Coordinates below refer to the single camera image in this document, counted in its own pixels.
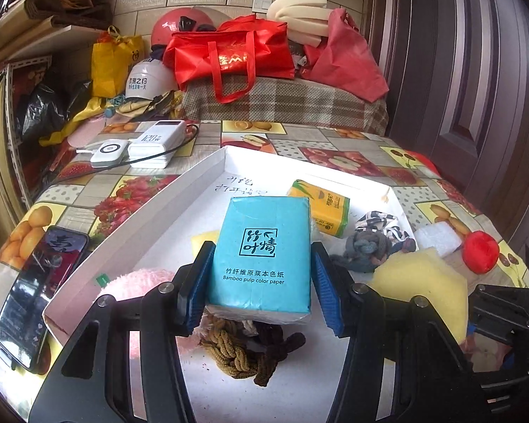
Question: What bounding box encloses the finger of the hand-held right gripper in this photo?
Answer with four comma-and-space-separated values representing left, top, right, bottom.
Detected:
474, 368, 529, 415
467, 284, 529, 349

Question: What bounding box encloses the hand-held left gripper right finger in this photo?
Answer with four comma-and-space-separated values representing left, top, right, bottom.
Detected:
311, 241, 497, 423

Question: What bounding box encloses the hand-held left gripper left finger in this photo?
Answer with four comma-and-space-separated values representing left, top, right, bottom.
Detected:
29, 240, 217, 423

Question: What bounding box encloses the yellow green scouring sponge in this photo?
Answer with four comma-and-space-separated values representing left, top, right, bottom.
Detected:
193, 229, 225, 258

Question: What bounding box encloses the grey knotted hair band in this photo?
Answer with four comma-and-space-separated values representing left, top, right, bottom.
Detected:
330, 231, 391, 274

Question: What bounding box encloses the pink fluffy towel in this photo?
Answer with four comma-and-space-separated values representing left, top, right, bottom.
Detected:
98, 268, 212, 353

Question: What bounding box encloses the blue tissue pack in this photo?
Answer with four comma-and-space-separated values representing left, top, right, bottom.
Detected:
207, 197, 314, 324

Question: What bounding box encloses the mustard braided hair tie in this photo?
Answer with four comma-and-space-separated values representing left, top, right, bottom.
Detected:
203, 317, 265, 377

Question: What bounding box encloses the yellow tissue pack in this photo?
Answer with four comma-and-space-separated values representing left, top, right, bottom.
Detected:
287, 179, 351, 239

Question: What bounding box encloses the brown knotted hair tie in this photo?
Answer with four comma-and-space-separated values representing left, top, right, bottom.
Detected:
242, 321, 307, 388

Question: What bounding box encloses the pale yellow foam block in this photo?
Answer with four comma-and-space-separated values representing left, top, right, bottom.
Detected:
372, 248, 469, 343

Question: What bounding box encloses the white cardboard box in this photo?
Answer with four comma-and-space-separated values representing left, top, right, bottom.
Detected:
42, 145, 424, 423

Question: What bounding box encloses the red plush toy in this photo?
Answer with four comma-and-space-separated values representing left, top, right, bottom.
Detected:
463, 230, 500, 274

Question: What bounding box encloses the black and white scrunchie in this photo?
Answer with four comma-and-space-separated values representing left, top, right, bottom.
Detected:
355, 211, 417, 254

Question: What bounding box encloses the small white foam block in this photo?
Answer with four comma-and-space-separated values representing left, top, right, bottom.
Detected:
413, 220, 464, 258

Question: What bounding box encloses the white power bank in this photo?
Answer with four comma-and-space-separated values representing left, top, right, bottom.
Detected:
128, 120, 190, 169

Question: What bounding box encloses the fruit print tablecloth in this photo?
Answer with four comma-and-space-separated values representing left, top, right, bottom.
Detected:
0, 119, 529, 423

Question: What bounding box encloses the black smartphone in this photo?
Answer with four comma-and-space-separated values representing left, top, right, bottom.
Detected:
0, 225, 91, 373

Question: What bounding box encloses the plaid covered box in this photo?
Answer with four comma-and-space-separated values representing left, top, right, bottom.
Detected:
183, 73, 389, 135

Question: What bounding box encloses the yellow cloth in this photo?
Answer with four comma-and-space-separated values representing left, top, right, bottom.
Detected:
39, 92, 186, 146

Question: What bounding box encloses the white helmet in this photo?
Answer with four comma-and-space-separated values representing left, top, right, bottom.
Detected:
126, 59, 179, 100

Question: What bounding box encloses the red nonwoven bag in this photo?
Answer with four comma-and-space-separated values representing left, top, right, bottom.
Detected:
300, 8, 389, 100

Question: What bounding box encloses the black plastic bag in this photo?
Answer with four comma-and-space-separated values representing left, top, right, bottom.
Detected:
20, 80, 93, 142

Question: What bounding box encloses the brown door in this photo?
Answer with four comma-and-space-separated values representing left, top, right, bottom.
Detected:
366, 0, 529, 265

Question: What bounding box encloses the yellow shopping bag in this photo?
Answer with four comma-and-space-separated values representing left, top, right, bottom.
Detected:
90, 26, 144, 98

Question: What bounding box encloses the red tote bag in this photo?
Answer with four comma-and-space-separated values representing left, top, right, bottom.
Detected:
163, 15, 294, 104

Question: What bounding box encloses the red helmet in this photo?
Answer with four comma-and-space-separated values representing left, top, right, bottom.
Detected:
151, 6, 221, 51

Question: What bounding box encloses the cream foam roll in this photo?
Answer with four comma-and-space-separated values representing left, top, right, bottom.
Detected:
267, 0, 342, 45

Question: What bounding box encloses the metal storage shelf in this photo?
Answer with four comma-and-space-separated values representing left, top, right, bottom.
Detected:
0, 0, 115, 212

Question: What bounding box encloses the black cable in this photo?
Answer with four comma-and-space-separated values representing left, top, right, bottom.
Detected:
77, 123, 201, 183

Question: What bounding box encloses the white wireless charger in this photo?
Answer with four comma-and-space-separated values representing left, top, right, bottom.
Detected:
90, 140, 130, 168

